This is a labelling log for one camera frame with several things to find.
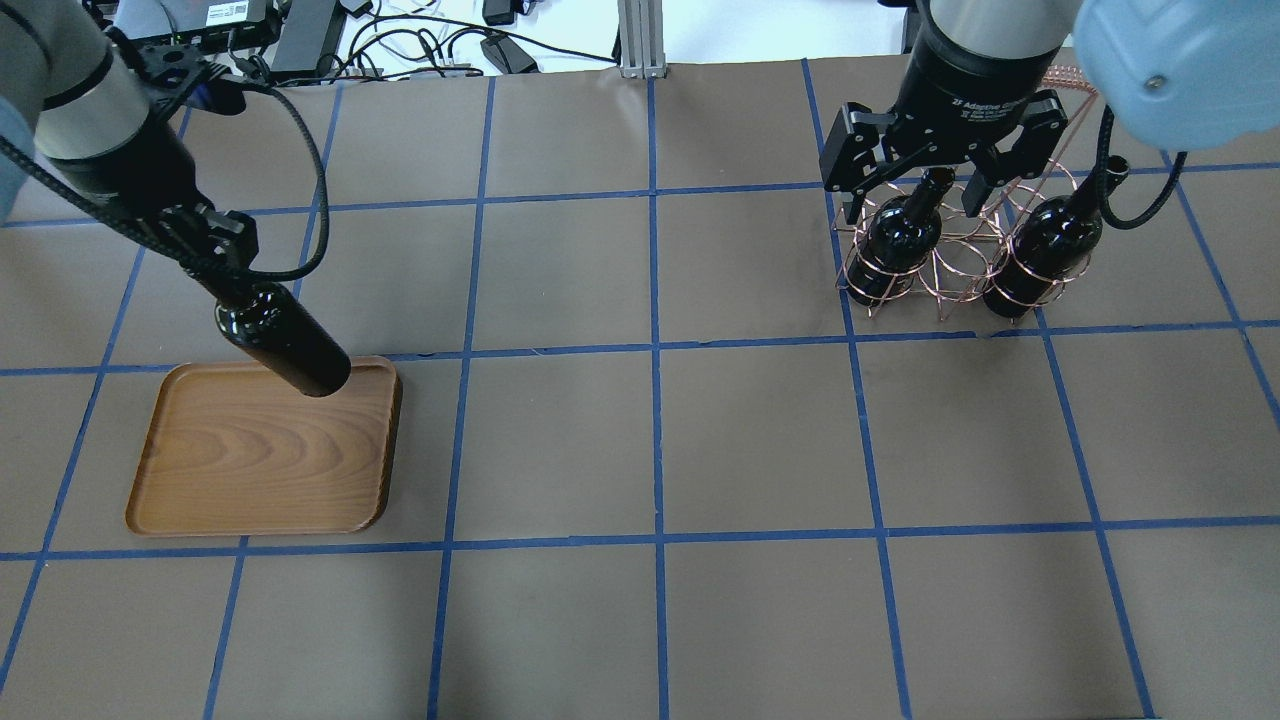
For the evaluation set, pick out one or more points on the black wine bottle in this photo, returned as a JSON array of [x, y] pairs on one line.
[[266, 322], [900, 236], [1058, 235]]

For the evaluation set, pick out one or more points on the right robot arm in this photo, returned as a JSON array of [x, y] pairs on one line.
[[1180, 75]]

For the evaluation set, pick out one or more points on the aluminium frame post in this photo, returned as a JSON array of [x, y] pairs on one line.
[[641, 41]]

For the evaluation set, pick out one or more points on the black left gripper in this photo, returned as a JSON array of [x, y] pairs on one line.
[[120, 181]]

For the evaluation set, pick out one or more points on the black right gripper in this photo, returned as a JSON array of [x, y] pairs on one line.
[[975, 72]]

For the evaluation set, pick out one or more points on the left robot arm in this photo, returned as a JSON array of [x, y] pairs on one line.
[[46, 47]]

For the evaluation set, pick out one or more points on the copper wire wine basket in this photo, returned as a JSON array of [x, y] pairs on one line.
[[971, 250]]

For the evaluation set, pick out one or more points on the wooden tray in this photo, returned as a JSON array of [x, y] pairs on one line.
[[233, 450]]

